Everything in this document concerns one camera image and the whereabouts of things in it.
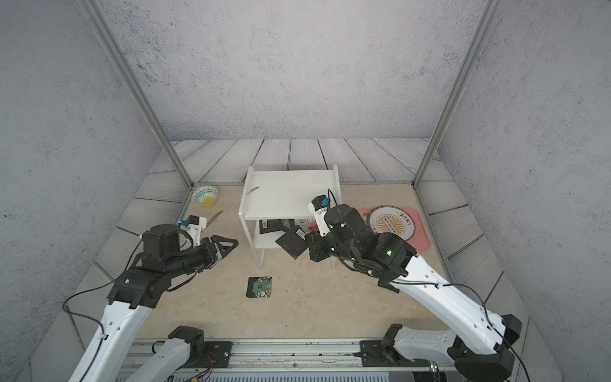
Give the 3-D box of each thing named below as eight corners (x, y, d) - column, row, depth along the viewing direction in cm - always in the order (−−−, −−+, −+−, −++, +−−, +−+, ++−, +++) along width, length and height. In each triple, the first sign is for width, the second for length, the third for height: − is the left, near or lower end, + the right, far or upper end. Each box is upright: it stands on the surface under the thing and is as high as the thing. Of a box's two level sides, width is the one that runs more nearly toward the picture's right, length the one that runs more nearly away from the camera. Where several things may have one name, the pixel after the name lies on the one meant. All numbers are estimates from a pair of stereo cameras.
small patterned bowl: (193, 208, 115) (188, 201, 111) (199, 193, 122) (195, 185, 118) (215, 208, 115) (211, 201, 111) (220, 193, 122) (217, 185, 118)
